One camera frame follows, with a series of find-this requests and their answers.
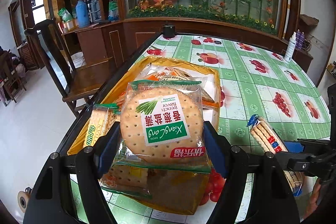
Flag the blue thermos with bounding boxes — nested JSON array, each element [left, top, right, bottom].
[[75, 0, 90, 28]]

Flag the water bottle with green label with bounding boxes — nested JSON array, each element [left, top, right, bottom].
[[108, 0, 120, 22]]

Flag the green fruit-print tablecloth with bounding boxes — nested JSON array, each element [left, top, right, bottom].
[[71, 32, 331, 224]]

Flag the silver thermos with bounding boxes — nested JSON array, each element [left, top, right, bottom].
[[89, 0, 102, 22]]

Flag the wooden display cabinet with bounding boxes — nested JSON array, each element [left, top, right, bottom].
[[60, 0, 314, 75]]

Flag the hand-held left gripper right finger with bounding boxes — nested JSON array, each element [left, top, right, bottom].
[[203, 121, 300, 224]]

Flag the tangled cables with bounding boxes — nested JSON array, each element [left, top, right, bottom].
[[302, 36, 313, 51]]

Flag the brown wooden ornament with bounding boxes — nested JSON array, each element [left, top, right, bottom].
[[299, 14, 319, 28]]

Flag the wicker basket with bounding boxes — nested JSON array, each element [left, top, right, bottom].
[[17, 42, 36, 69]]

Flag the person's right hand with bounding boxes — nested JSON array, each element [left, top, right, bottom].
[[302, 182, 324, 223]]

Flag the dark wooden chair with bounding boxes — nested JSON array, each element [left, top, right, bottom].
[[0, 49, 27, 106]]

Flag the small black container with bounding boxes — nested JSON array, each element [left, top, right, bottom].
[[161, 25, 176, 39]]

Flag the white round caster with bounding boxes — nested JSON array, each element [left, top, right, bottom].
[[17, 187, 33, 214]]

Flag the green plastic bag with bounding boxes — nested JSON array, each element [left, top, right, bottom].
[[58, 7, 72, 23]]

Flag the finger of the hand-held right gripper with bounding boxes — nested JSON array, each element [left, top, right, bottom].
[[283, 139, 331, 153], [274, 152, 319, 174]]

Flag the blue-edged cracker packet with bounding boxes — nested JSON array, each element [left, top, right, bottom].
[[245, 114, 305, 197]]

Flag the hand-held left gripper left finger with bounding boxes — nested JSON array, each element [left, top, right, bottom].
[[24, 123, 122, 224]]

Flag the yellow cardboard box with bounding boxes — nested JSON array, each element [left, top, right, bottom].
[[67, 56, 221, 215]]

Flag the white spray bottle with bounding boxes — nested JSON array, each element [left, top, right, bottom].
[[283, 31, 297, 62]]

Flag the small cardboard box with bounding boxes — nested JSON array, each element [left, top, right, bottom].
[[63, 21, 79, 31]]

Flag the round cracker packet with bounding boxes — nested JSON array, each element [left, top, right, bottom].
[[119, 80, 213, 174]]

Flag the green square cracker packet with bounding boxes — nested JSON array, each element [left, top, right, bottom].
[[83, 103, 121, 151], [100, 140, 154, 199]]

